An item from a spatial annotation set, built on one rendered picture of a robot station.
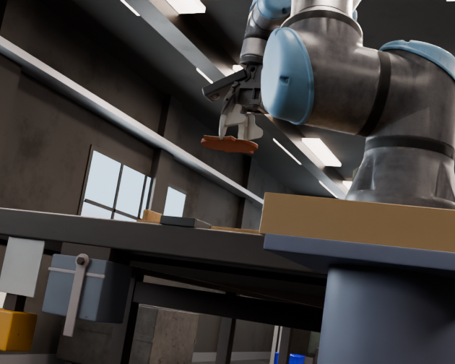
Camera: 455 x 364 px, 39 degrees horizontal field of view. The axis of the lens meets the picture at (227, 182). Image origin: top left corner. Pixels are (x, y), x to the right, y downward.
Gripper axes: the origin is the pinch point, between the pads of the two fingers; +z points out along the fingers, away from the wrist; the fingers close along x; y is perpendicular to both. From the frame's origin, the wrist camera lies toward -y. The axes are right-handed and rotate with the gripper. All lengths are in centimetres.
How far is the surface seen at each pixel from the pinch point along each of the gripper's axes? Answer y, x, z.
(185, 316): -225, 384, 67
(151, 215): -11.9, -6.8, 20.1
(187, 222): 6.9, -21.5, 21.8
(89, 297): -9.8, -23.9, 39.6
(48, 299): -20, -25, 42
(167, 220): 2.6, -21.8, 22.0
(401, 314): 56, -50, 31
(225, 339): -80, 179, 59
